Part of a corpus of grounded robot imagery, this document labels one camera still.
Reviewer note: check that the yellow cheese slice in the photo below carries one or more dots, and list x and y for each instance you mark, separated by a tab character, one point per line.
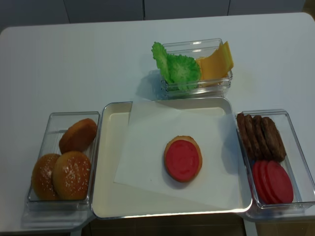
216	66
228	50

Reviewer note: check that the right green lettuce leaf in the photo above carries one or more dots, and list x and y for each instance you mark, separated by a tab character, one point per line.
183	71

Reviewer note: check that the front yellow cheese slice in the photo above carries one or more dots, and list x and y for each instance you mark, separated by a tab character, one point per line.
216	66

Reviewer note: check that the white rectangular serving tray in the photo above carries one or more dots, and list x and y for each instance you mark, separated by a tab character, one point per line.
117	200

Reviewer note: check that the left sesame bun top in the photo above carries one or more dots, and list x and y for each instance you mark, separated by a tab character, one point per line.
41	178

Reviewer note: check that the sesame bun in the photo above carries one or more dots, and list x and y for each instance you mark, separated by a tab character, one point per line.
71	175
41	178

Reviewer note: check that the bottom bun on paper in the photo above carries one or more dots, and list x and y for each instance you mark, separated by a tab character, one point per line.
183	178

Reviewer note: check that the front red tomato slice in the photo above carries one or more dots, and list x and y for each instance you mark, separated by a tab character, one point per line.
279	183

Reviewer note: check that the white paper sheet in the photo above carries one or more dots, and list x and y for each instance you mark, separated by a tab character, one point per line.
186	148

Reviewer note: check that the clear lettuce cheese container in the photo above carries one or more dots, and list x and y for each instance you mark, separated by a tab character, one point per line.
197	49

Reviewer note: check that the left green lettuce leaf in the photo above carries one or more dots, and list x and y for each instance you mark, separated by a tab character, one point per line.
160	56

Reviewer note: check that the middle red tomato slice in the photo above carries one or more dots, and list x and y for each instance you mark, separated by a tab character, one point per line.
265	190

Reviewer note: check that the back yellow cheese slice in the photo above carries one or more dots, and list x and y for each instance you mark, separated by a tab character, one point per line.
228	50

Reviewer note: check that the plain bun bottom in container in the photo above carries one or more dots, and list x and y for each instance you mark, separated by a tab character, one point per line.
79	136

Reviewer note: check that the clear right patty container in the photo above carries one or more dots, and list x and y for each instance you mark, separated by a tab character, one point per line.
294	164

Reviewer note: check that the clear left bun container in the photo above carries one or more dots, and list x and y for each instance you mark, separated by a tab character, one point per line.
57	125

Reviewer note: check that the brown meat patty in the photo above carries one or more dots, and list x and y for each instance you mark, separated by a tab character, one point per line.
251	135
273	139
260	138
243	133

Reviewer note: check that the red tomato slice on bun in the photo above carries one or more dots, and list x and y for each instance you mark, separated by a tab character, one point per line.
182	157

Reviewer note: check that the right sesame bun top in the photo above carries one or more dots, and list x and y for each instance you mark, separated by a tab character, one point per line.
71	175

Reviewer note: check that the green lettuce leaf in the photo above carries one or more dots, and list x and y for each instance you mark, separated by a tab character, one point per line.
160	56
183	71

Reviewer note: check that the back red tomato slice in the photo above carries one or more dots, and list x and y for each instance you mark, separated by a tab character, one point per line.
257	181

